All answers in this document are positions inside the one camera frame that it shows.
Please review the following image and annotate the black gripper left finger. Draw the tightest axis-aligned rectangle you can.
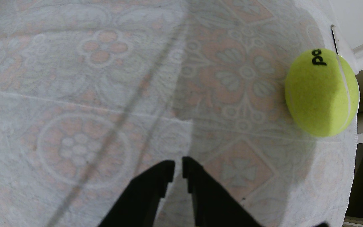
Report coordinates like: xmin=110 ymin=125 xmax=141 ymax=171
xmin=98 ymin=160 xmax=176 ymax=227

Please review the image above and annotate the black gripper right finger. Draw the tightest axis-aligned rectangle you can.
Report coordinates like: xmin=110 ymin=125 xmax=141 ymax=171
xmin=182 ymin=157 xmax=263 ymax=227

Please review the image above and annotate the yellow-green tennis ball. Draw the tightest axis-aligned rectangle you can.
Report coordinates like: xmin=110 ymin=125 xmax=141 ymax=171
xmin=284 ymin=48 xmax=360 ymax=138

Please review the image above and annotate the white patterned table cloth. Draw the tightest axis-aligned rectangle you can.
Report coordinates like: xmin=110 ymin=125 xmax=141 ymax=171
xmin=0 ymin=0 xmax=358 ymax=227

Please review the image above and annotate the white clamp with gooseneck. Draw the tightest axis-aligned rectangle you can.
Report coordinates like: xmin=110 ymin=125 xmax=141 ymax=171
xmin=331 ymin=25 xmax=363 ymax=75

